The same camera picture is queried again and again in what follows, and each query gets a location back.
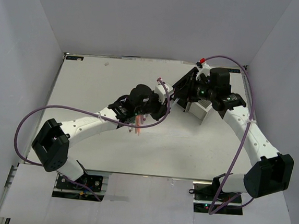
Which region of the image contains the left blue table label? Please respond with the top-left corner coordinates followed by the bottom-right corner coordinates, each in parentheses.
top-left (65, 55), bottom-right (84, 61)

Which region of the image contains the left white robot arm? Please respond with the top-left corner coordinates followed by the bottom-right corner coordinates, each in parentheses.
top-left (32, 84), bottom-right (173, 189)

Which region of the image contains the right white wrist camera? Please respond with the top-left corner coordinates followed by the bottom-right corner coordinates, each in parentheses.
top-left (195, 58), bottom-right (211, 83)

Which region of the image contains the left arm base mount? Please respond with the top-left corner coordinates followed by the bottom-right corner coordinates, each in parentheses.
top-left (52, 171), bottom-right (110, 202)

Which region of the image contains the blue table label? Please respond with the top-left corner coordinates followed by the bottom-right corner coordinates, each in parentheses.
top-left (65, 55), bottom-right (84, 61)
top-left (229, 69), bottom-right (241, 73)

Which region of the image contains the purple cable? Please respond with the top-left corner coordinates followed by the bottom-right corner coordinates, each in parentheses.
top-left (186, 53), bottom-right (262, 219)
top-left (10, 65), bottom-right (174, 207)

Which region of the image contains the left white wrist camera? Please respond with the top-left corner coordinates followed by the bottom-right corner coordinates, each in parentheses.
top-left (154, 83), bottom-right (173, 104)

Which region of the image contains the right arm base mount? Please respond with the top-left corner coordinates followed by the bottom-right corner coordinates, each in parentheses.
top-left (189, 178), bottom-right (243, 216)

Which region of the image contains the black slotted container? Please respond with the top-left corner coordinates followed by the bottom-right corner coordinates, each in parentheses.
top-left (172, 67), bottom-right (198, 111)

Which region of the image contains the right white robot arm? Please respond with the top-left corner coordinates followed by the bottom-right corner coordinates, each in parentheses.
top-left (173, 65), bottom-right (294, 202)

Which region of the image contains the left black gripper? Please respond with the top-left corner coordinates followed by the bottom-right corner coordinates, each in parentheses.
top-left (134, 89), bottom-right (172, 123)

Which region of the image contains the right blue table label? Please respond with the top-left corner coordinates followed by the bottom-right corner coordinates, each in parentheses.
top-left (229, 69), bottom-right (241, 73)

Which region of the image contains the blue pen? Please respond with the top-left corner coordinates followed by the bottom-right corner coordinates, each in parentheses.
top-left (171, 98), bottom-right (180, 108)

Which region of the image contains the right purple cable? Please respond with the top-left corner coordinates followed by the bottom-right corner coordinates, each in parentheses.
top-left (186, 53), bottom-right (262, 219)

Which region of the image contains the white slotted container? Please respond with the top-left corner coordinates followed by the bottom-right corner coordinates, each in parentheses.
top-left (185, 99), bottom-right (213, 125)

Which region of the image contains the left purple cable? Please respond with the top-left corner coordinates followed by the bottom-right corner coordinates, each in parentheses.
top-left (10, 65), bottom-right (174, 207)

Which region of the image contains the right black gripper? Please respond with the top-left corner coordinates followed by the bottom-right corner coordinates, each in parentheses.
top-left (175, 75), bottom-right (217, 105)

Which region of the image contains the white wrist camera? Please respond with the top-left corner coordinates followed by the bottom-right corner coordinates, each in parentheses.
top-left (154, 83), bottom-right (173, 104)
top-left (195, 58), bottom-right (211, 83)

